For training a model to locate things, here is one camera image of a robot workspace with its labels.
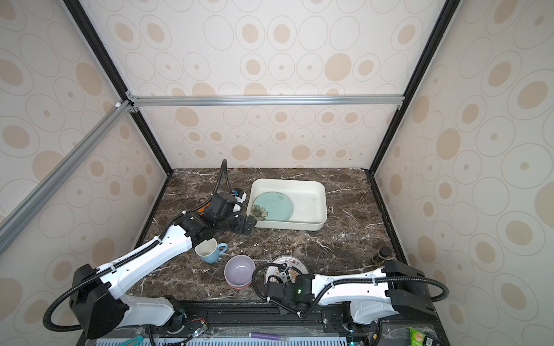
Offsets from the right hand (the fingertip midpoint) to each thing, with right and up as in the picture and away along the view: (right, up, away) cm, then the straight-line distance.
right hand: (284, 305), depth 76 cm
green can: (+37, +18, +3) cm, 41 cm away
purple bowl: (-18, +10, +6) cm, 21 cm away
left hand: (-12, +31, +2) cm, 34 cm away
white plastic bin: (+13, +37, +33) cm, 51 cm away
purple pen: (-5, -7, -5) cm, 11 cm away
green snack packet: (+43, -7, -7) cm, 44 cm away
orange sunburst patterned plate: (+4, +11, +9) cm, 15 cm away
